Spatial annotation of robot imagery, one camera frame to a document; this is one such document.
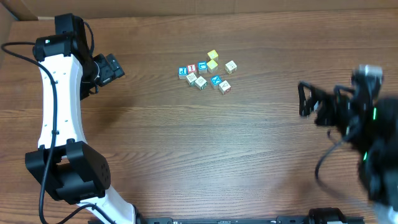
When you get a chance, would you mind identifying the blue X letter block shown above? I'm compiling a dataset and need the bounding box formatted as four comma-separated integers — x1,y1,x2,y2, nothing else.
210,75,222,89

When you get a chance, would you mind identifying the wooden block red side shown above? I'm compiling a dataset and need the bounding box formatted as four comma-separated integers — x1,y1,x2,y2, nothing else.
218,80,231,95

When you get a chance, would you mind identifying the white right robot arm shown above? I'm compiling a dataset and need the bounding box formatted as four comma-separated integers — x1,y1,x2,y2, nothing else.
298,65,397,223

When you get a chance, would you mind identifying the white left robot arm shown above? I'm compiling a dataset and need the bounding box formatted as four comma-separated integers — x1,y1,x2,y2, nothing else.
25,14,137,223

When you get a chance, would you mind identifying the blue P letter block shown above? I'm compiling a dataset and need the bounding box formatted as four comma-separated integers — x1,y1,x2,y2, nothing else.
178,67,188,79

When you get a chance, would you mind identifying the red I letter block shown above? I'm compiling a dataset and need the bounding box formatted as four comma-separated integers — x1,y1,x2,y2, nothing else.
187,64,197,74

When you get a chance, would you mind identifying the wooden W block green side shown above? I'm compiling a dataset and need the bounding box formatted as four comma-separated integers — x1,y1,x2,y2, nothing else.
186,73,197,86

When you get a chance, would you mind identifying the wooden O block green side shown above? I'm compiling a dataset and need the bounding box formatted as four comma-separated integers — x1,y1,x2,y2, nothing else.
195,76,208,90

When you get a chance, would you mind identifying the blue J letter block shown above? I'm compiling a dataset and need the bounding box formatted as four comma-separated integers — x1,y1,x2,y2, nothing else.
197,61,208,74

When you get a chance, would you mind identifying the yellow block near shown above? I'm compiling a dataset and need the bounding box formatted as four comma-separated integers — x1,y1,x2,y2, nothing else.
206,60,218,73

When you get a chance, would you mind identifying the yellow block far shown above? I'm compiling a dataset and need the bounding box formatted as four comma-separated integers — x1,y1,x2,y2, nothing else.
207,50,219,62

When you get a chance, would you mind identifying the wooden block yellow side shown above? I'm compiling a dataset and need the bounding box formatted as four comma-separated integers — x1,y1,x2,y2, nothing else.
225,60,237,74

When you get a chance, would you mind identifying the brown cardboard wall panel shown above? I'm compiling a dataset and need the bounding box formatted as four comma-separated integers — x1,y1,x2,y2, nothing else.
1,0,397,20

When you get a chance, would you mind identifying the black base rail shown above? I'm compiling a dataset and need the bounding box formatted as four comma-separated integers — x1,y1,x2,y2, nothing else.
134,208,365,224

